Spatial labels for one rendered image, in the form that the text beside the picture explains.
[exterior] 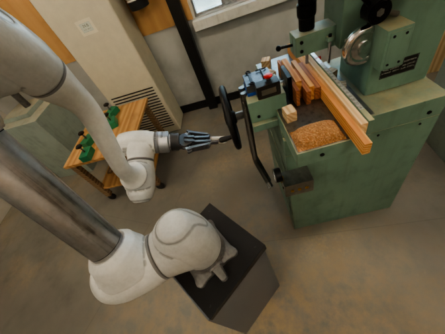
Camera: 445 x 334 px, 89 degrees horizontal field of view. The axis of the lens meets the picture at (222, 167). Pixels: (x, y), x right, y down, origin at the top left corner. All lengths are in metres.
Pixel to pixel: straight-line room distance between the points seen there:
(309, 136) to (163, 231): 0.50
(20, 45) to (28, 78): 0.06
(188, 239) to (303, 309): 0.93
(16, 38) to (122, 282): 0.59
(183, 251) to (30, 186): 0.38
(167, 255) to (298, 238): 1.01
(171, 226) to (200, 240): 0.09
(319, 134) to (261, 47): 1.78
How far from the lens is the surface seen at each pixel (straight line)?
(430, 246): 1.66
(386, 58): 0.88
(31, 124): 2.59
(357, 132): 0.71
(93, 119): 0.70
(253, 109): 0.84
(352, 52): 0.90
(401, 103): 1.05
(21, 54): 0.53
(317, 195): 1.27
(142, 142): 0.94
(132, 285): 0.77
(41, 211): 0.64
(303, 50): 0.93
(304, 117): 0.82
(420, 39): 1.05
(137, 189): 0.89
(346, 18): 0.92
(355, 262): 1.52
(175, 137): 0.94
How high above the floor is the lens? 1.43
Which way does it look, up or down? 47 degrees down
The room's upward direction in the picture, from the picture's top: 25 degrees counter-clockwise
